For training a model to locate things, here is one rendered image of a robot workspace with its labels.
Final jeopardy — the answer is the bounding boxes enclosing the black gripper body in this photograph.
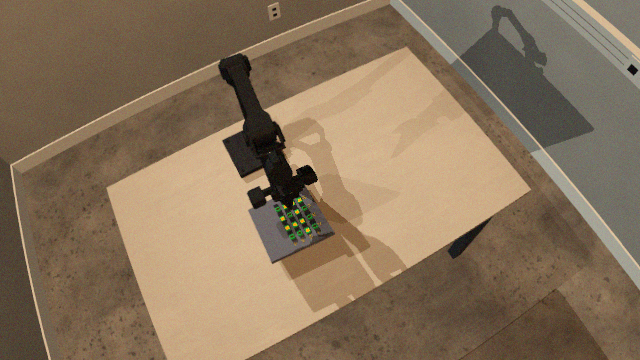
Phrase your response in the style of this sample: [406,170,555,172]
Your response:
[247,165,318,209]

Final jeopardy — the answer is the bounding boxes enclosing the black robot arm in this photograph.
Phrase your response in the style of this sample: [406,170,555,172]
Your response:
[218,53,305,203]

